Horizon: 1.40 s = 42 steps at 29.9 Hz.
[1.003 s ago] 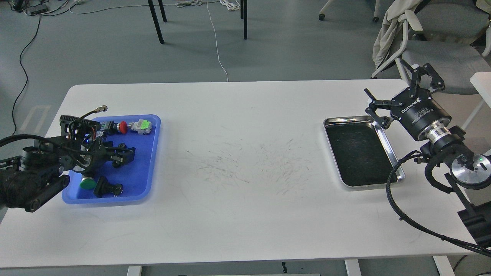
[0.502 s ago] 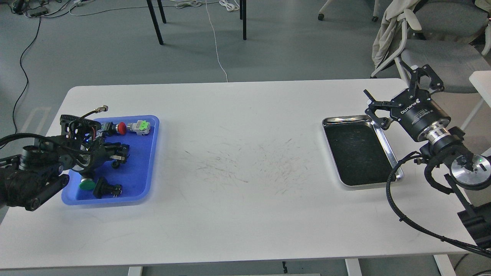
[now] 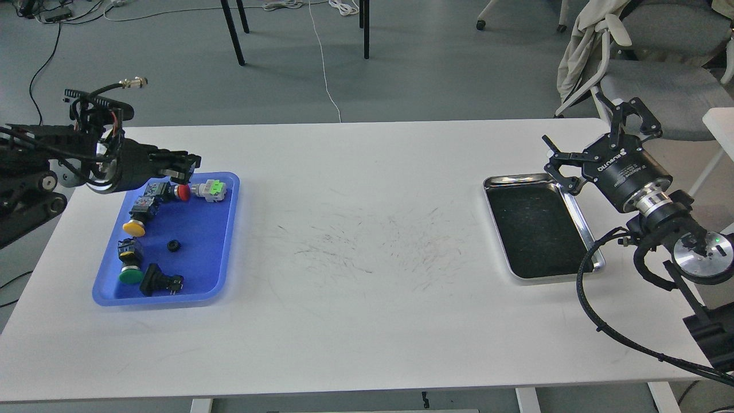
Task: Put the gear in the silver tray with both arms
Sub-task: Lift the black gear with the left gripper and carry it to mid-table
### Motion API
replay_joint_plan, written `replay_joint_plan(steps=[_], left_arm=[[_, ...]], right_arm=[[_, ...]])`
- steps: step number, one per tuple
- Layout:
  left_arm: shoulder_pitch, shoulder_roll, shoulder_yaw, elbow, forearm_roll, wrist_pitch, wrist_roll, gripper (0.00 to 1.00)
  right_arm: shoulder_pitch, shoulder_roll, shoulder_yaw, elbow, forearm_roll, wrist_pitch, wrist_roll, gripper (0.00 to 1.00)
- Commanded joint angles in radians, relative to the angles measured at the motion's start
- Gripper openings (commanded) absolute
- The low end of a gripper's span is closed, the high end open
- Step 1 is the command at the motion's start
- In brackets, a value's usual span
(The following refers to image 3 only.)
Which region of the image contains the grey office chair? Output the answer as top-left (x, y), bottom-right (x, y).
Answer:
top-left (555, 1), bottom-right (732, 142)

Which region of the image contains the blue plastic tray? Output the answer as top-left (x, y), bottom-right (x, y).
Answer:
top-left (92, 172), bottom-right (240, 306)

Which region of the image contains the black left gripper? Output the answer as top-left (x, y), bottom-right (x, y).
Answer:
top-left (92, 139), bottom-right (201, 194)

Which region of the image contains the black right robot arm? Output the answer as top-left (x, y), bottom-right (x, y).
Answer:
top-left (542, 97), bottom-right (732, 386)

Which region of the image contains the beige jacket on chair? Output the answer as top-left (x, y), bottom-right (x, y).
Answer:
top-left (556, 1), bottom-right (640, 102)

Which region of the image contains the green push button switch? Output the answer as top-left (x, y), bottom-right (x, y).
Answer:
top-left (117, 237), bottom-right (144, 285)

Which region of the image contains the black table leg right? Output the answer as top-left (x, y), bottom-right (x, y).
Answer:
top-left (357, 0), bottom-right (370, 60)

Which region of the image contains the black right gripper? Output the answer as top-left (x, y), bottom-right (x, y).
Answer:
top-left (542, 97), bottom-right (673, 214)

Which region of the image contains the yellow push button switch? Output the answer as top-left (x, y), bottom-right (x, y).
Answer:
top-left (122, 196), bottom-right (161, 237)

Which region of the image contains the red push button switch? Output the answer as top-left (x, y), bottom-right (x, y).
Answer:
top-left (143, 181), bottom-right (191, 203)

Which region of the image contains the green grey connector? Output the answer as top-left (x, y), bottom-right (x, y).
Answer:
top-left (190, 180), bottom-right (227, 203)

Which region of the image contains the black floor cable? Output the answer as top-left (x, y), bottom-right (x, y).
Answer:
top-left (29, 17), bottom-right (64, 124)

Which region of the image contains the white floor cable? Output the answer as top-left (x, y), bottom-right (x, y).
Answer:
top-left (309, 0), bottom-right (342, 123)

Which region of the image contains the black table leg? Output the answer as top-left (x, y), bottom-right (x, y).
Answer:
top-left (357, 0), bottom-right (370, 60)
top-left (220, 0), bottom-right (250, 67)

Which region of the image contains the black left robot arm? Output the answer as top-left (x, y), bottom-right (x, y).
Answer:
top-left (1, 77), bottom-right (200, 247)

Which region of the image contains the black table leg left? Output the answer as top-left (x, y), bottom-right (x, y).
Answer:
top-left (220, 0), bottom-right (250, 67)

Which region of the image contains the black selector switch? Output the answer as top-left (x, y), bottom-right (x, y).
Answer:
top-left (139, 262), bottom-right (184, 297)

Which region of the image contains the silver metal tray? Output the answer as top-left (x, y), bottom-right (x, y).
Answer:
top-left (483, 173), bottom-right (606, 284)

